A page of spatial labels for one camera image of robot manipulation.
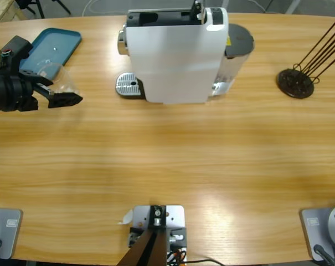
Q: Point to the black tripod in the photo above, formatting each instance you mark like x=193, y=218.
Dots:
x=40, y=7

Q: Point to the white mount block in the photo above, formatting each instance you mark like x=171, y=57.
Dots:
x=175, y=214

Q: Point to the light wooden crate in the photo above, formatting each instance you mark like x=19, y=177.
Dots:
x=1, y=11

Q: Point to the arm grey base plate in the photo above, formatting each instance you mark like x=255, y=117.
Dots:
x=322, y=227
x=9, y=232

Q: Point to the dark camera post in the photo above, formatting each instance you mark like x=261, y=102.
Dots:
x=148, y=249

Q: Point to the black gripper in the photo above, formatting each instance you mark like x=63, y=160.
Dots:
x=15, y=94

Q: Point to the white capsule coffee machine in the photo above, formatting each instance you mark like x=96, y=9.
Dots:
x=172, y=61

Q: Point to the metal drip tray grille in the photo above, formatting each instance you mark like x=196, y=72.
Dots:
x=127, y=84

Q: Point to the teal plastic tray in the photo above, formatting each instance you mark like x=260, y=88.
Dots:
x=53, y=44

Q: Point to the white tape scrap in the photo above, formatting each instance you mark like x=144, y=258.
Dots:
x=127, y=217

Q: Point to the clear glass cup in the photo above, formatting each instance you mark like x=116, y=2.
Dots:
x=64, y=80

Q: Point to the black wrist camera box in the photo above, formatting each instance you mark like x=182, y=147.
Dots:
x=16, y=50

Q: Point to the grey metal frame leg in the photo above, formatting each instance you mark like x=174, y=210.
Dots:
x=293, y=7
x=225, y=3

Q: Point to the black capsule holder with rods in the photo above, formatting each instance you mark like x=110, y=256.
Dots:
x=294, y=83

